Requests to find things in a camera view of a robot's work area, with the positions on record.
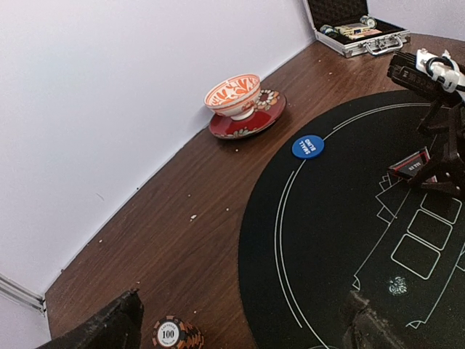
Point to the blue small blind button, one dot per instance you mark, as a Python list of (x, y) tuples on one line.
[(308, 147)]

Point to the chip roll in case right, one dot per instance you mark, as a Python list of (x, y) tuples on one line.
[(368, 21)]

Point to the red floral saucer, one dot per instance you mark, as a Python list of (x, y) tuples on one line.
[(266, 112)]

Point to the red patterned bowl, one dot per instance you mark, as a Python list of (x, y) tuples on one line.
[(235, 97)]

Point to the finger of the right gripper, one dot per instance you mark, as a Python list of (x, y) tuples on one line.
[(445, 172), (433, 123)]

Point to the aluminium poker case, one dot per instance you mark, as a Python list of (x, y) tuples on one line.
[(340, 12)]

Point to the chip roll in case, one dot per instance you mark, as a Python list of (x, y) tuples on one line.
[(368, 21), (329, 30)]

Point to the round black poker mat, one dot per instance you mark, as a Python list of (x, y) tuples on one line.
[(316, 229)]

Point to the orange black chip stack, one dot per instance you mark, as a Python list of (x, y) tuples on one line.
[(171, 332)]

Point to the chip roll in case left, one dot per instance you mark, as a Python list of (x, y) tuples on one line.
[(329, 30)]

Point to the playing card deck in case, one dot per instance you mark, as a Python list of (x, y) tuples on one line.
[(356, 31)]

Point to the left aluminium frame post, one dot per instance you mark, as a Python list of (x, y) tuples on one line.
[(22, 296)]

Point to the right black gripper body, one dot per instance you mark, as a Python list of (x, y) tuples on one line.
[(402, 71)]

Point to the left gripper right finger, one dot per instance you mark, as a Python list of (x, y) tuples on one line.
[(364, 328)]

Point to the triangular all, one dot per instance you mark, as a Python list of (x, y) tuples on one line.
[(407, 168)]

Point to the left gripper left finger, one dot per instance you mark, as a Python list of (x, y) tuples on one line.
[(117, 325)]

